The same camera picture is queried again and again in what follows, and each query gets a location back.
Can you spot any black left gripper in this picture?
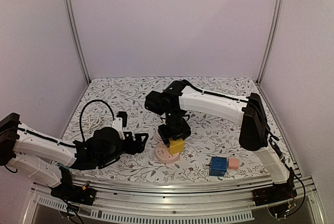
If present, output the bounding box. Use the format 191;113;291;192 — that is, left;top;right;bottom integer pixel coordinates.
99;132;148;167

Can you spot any pink round power strip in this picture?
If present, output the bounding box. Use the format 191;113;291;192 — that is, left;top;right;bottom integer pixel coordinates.
154;143;180;164

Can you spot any yellow cube socket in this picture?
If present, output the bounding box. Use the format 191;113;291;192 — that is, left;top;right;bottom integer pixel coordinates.
168;138;184;155

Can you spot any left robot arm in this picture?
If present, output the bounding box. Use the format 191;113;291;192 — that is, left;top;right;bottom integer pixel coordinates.
1;113;149;200

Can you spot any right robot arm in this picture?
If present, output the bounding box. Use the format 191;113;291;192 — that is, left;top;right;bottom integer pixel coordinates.
145;80;292;201

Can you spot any floral patterned table mat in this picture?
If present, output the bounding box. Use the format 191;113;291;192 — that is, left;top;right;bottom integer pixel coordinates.
51;76;297;184

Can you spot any pink cube socket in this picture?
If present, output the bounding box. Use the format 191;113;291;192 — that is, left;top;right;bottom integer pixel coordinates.
228;158;240;170

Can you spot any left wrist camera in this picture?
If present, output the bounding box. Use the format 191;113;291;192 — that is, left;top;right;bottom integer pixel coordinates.
112;111;128;140

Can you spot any white tangled cable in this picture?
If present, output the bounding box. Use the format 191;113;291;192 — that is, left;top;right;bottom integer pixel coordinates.
68;113;105;132

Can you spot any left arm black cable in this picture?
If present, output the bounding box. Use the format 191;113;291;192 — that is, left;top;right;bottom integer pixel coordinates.
79;99;115;143

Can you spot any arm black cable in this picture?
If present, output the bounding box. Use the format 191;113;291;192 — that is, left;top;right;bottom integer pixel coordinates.
245;98;306;198
79;99;115;143

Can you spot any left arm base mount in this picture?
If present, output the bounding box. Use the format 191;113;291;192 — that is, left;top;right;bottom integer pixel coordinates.
50;170;97;206

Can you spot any aluminium front rail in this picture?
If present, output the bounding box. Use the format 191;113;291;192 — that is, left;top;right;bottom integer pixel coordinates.
22;175;326;224

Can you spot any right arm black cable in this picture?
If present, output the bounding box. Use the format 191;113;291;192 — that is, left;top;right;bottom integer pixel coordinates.
245;98;306;198

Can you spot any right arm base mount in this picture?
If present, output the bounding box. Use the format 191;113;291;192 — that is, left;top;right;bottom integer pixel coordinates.
252;180;297;206

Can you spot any left aluminium corner post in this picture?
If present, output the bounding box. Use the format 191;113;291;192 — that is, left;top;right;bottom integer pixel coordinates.
64;0;91;85

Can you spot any aluminium corner post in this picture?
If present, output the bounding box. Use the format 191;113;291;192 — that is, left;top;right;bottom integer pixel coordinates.
256;0;283;86
64;0;91;85

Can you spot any right aluminium corner post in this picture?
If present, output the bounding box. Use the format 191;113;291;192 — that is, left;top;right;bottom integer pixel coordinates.
256;0;283;86

